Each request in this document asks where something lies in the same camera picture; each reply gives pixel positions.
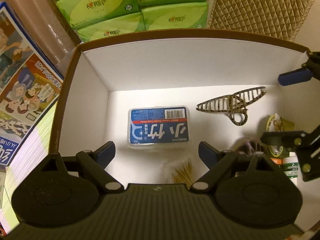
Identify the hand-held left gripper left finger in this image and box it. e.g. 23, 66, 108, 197
41, 141, 125, 193

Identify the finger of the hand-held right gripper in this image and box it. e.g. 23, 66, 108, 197
260, 124, 320, 183
278, 51, 320, 87

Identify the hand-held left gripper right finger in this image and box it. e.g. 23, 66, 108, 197
191, 141, 278, 193

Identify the bag of cotton swabs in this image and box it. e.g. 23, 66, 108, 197
160, 155, 194, 187

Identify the green balm blister card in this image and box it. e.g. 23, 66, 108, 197
265, 114, 299, 187

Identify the clear floss pick box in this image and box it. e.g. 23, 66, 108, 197
127, 106, 193, 148

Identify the striped hair claw clip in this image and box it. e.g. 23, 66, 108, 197
196, 86, 267, 126

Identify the brown cardboard storage box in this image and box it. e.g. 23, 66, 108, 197
49, 29, 320, 188

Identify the chair with quilted cover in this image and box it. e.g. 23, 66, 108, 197
206, 0, 316, 42

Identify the blue milk carton box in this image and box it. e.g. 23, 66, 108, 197
0, 1, 64, 167

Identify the pack of green tissue packets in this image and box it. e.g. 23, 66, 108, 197
39, 0, 209, 43

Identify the beige pleated curtain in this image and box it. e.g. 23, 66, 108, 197
0, 0, 82, 67

